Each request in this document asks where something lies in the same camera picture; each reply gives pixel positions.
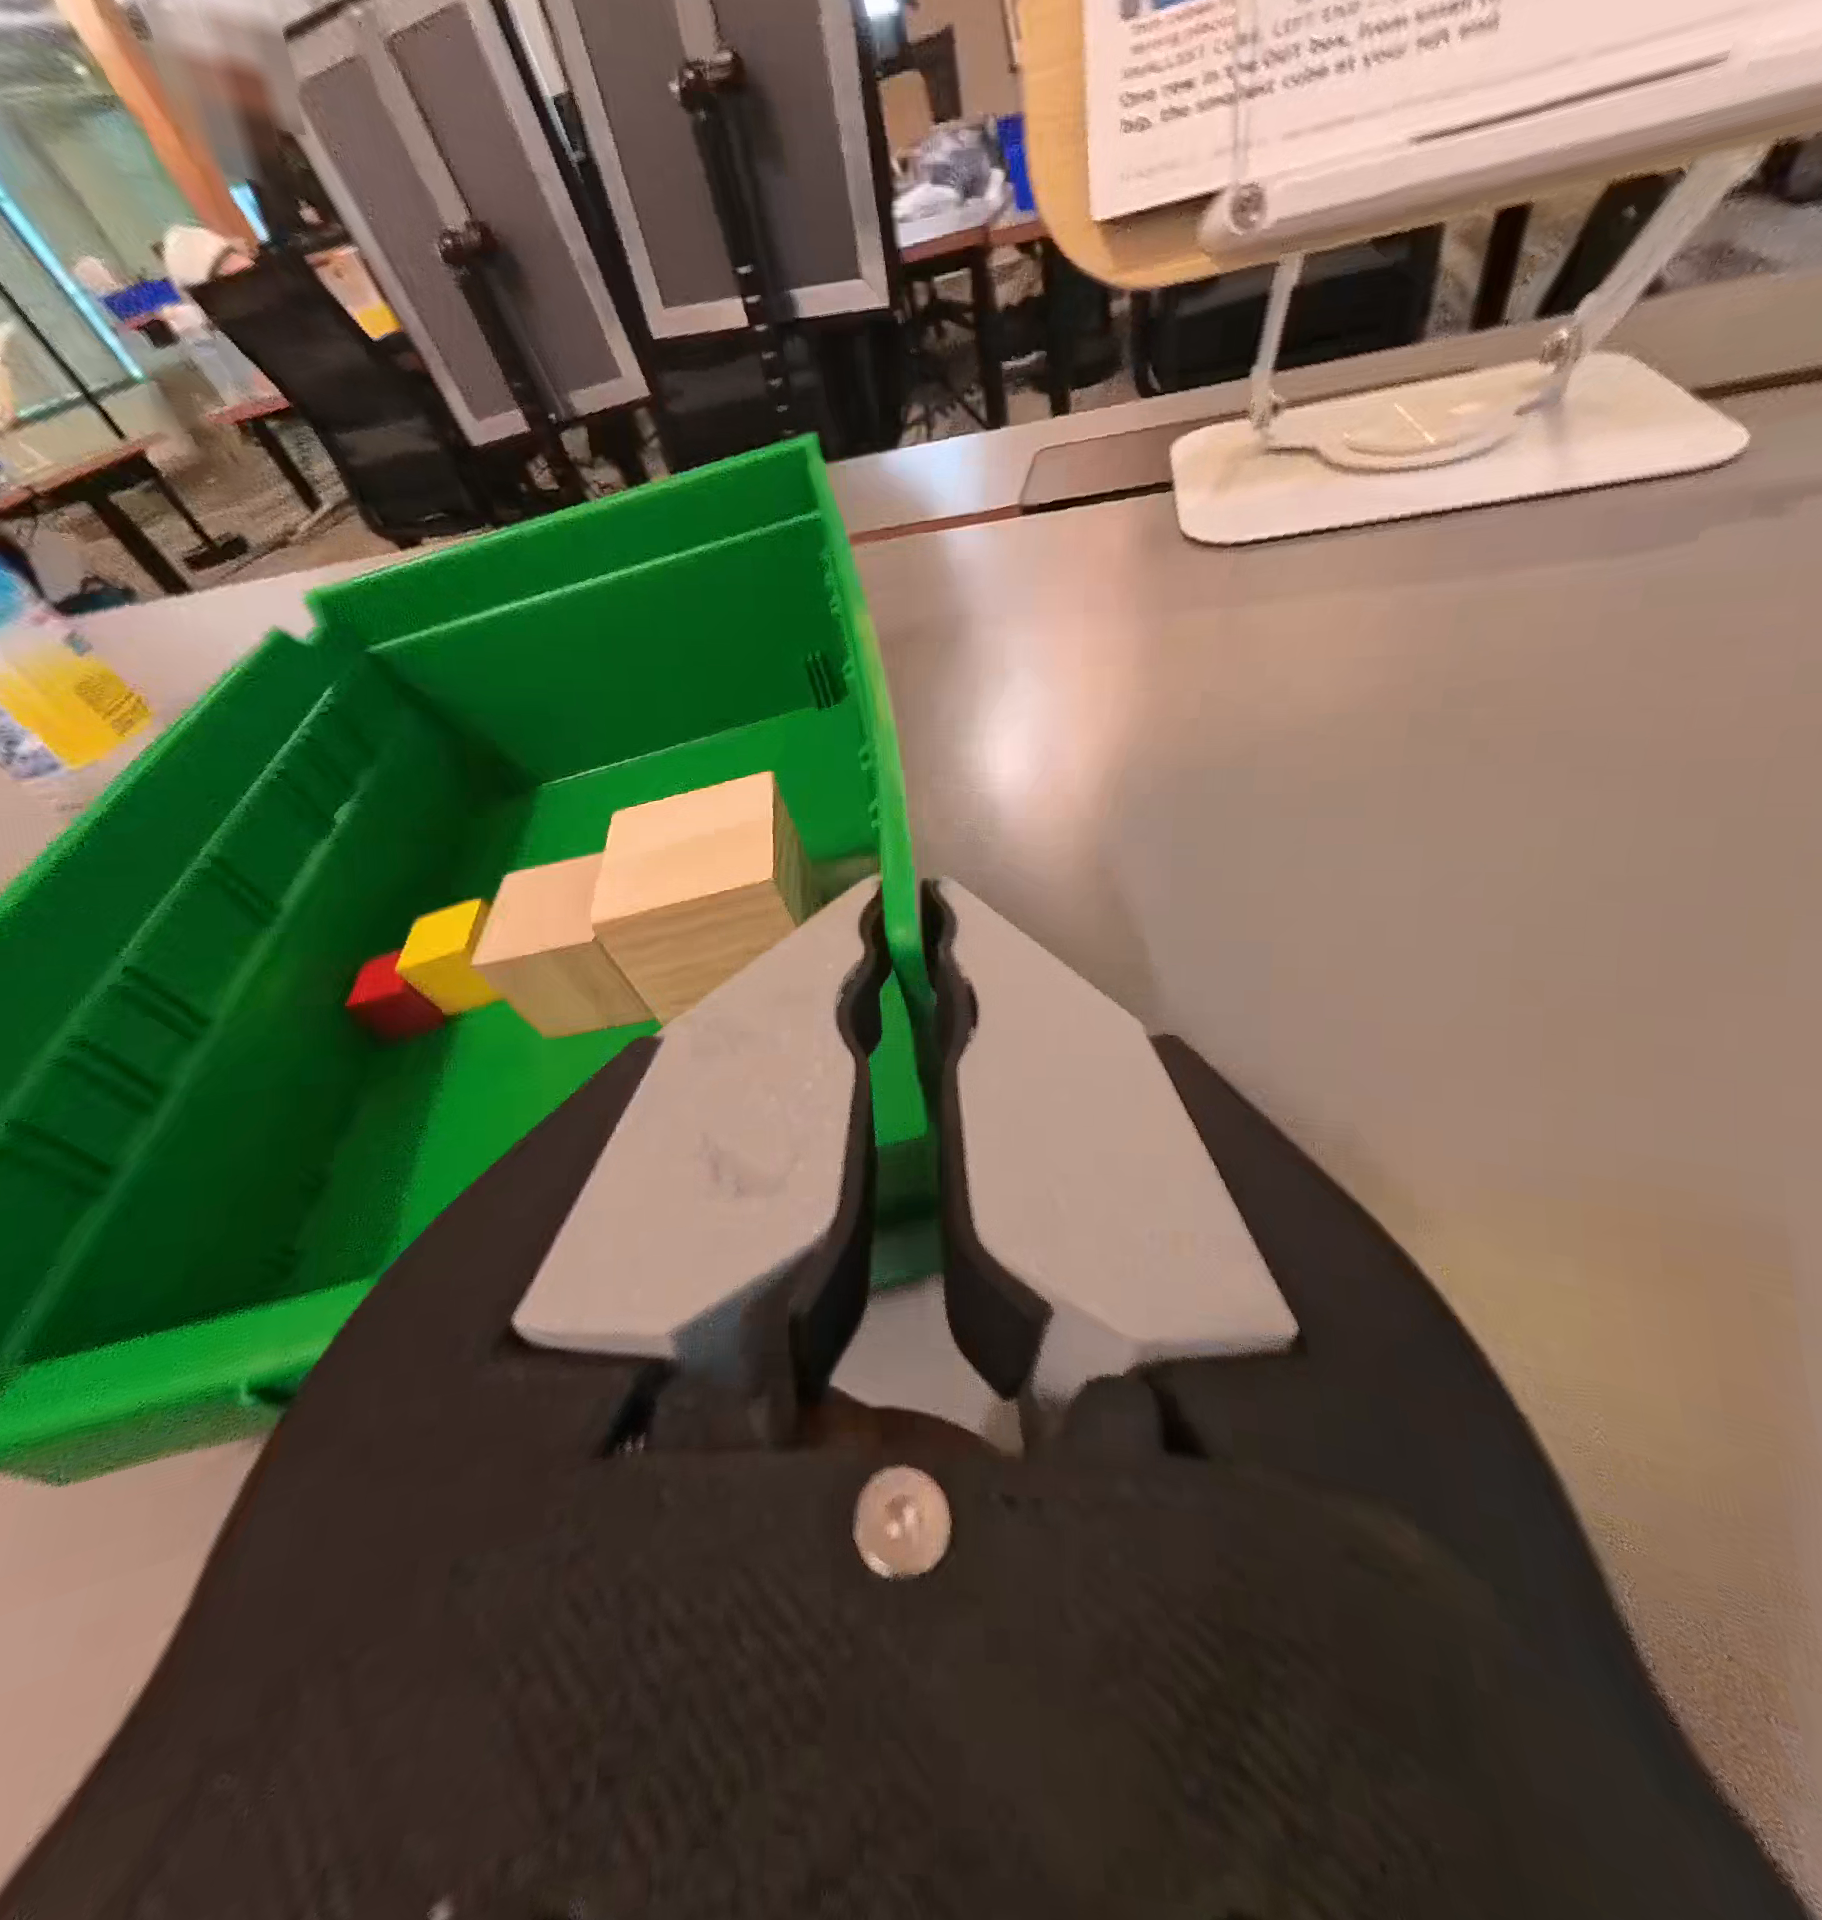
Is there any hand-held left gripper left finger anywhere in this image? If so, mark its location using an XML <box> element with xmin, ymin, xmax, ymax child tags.
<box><xmin>509</xmin><ymin>877</ymin><xmax>893</xmax><ymax>1412</ymax></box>

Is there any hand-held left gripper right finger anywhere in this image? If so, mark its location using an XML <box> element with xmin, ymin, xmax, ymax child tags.
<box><xmin>920</xmin><ymin>877</ymin><xmax>1302</xmax><ymax>1449</ymax></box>

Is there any medium natural wooden cube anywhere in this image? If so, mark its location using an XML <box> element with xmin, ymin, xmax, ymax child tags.
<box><xmin>470</xmin><ymin>853</ymin><xmax>657</xmax><ymax>1040</ymax></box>

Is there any large natural wooden cube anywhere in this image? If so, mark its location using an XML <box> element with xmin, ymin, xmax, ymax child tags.
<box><xmin>593</xmin><ymin>772</ymin><xmax>819</xmax><ymax>1025</ymax></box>

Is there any yellow wooden cube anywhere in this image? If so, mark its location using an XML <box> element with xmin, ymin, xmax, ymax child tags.
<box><xmin>397</xmin><ymin>896</ymin><xmax>499</xmax><ymax>1019</ymax></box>

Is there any red wooden cube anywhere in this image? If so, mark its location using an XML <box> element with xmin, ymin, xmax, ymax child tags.
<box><xmin>344</xmin><ymin>950</ymin><xmax>447</xmax><ymax>1040</ymax></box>

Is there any green plastic bin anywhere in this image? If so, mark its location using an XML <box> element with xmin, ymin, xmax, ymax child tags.
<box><xmin>0</xmin><ymin>432</ymin><xmax>945</xmax><ymax>1489</ymax></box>

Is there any wooden-top standing desk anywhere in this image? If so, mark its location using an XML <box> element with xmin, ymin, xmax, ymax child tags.
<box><xmin>893</xmin><ymin>208</ymin><xmax>1068</xmax><ymax>432</ymax></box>
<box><xmin>0</xmin><ymin>432</ymin><xmax>253</xmax><ymax>603</ymax></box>

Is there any wipes canister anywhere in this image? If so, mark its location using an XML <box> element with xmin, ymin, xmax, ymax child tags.
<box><xmin>0</xmin><ymin>542</ymin><xmax>155</xmax><ymax>784</ymax></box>

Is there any diagonal support beam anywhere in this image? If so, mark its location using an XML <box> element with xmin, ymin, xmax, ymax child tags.
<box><xmin>53</xmin><ymin>0</ymin><xmax>260</xmax><ymax>251</ymax></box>

